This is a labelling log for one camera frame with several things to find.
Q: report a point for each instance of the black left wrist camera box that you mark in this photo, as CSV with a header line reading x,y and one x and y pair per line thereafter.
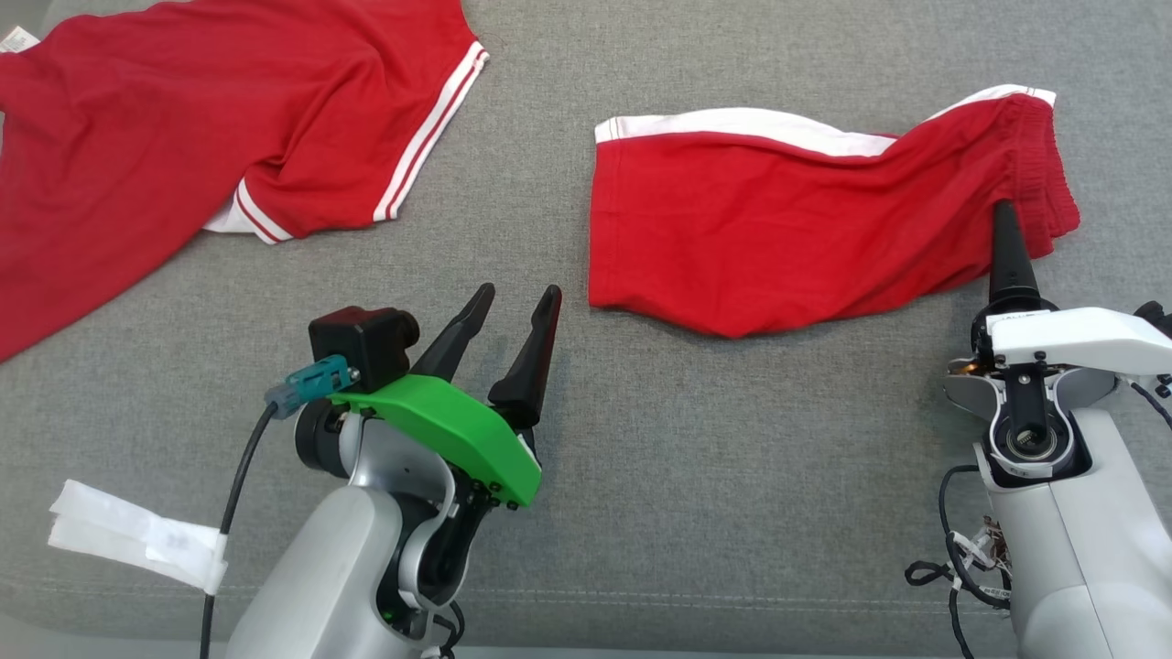
x,y
362,343

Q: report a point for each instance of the red shorts with white stripe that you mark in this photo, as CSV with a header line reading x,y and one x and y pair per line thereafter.
x,y
778,229

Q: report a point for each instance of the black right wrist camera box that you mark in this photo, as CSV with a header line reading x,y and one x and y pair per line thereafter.
x,y
1155,318

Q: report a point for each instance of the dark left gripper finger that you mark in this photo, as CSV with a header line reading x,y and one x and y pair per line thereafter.
x,y
453,334
531,375

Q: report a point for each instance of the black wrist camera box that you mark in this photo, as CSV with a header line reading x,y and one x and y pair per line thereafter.
x,y
1155,318
362,343

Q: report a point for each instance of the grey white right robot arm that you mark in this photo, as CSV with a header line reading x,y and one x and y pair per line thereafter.
x,y
1090,540

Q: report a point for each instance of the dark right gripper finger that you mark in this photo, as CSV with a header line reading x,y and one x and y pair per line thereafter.
x,y
1010,265

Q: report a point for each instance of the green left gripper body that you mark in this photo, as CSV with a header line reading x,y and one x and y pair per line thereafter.
x,y
449,430

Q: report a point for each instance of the red white basketball jersey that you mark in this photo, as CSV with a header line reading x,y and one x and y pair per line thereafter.
x,y
183,119

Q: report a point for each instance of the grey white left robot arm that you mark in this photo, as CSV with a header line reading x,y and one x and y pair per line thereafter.
x,y
320,567

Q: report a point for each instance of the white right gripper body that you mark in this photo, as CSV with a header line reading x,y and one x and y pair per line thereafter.
x,y
1080,339

